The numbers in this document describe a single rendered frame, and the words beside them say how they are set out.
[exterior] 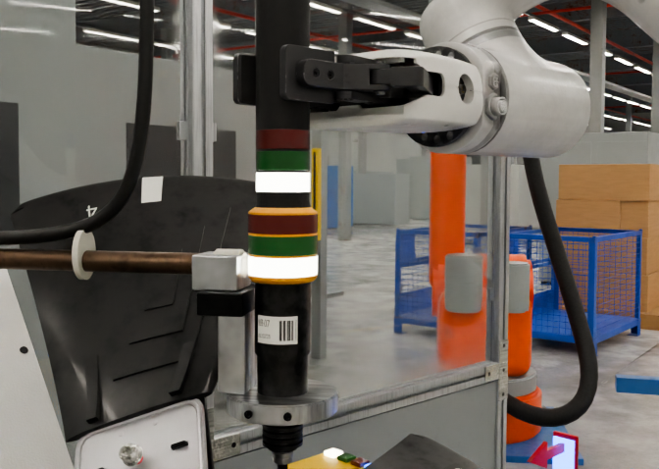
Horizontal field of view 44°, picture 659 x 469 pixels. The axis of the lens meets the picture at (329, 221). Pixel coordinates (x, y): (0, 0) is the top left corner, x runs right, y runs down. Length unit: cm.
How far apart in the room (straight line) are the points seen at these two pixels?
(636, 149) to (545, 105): 1043
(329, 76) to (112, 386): 25
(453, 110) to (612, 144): 1062
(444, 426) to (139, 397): 135
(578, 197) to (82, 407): 820
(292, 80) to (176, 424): 23
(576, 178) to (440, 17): 799
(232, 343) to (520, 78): 30
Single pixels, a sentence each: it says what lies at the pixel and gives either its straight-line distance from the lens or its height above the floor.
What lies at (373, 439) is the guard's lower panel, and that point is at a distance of 168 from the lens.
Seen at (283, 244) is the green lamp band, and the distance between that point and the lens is 49.
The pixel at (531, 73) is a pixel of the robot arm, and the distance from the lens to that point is 66.
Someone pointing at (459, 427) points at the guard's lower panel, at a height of 88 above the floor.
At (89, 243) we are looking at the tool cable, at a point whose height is 139.
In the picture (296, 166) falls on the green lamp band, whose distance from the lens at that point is 49.
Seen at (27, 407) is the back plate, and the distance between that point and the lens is 79.
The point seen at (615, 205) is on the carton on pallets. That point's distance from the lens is 853.
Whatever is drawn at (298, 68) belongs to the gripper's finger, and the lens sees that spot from 49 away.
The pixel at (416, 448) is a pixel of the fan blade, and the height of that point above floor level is 119.
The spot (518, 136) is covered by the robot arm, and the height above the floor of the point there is 146.
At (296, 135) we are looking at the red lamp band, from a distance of 49.
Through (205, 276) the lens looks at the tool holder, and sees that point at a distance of 51.
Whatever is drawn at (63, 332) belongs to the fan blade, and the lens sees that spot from 62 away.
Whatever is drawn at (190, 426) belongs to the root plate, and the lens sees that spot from 54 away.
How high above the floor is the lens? 143
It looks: 3 degrees down
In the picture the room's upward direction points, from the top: straight up
